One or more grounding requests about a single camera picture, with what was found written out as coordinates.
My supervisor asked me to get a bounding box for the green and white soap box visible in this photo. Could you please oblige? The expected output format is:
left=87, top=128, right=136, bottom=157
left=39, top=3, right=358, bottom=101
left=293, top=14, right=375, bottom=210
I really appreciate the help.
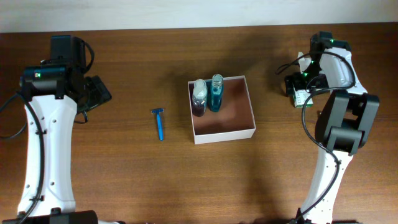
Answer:
left=292, top=89, right=310, bottom=108

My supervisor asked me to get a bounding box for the blue disposable razor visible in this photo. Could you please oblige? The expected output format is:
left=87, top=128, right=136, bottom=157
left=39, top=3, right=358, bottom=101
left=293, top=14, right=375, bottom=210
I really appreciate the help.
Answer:
left=151, top=108, right=164, bottom=141

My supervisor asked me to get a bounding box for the teal mouthwash bottle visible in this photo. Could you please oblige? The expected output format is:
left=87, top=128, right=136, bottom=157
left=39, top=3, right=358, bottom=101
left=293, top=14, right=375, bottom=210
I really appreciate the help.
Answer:
left=208, top=74, right=223, bottom=112

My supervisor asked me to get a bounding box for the clear bottle with purple liquid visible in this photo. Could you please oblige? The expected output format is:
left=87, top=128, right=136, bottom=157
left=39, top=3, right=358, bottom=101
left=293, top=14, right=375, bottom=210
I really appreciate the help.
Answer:
left=192, top=79, right=208, bottom=117

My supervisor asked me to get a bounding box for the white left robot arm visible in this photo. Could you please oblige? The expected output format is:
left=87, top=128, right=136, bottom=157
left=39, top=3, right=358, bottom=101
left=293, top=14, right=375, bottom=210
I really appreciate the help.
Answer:
left=14, top=35, right=112, bottom=223

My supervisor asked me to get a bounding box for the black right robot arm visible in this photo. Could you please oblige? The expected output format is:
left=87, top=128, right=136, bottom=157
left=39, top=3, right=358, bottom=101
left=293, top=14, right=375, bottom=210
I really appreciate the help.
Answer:
left=284, top=32, right=379, bottom=223

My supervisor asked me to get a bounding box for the white cardboard box, brown inside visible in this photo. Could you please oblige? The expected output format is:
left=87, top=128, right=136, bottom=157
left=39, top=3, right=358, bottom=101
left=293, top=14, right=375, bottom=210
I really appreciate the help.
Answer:
left=190, top=75, right=256, bottom=144

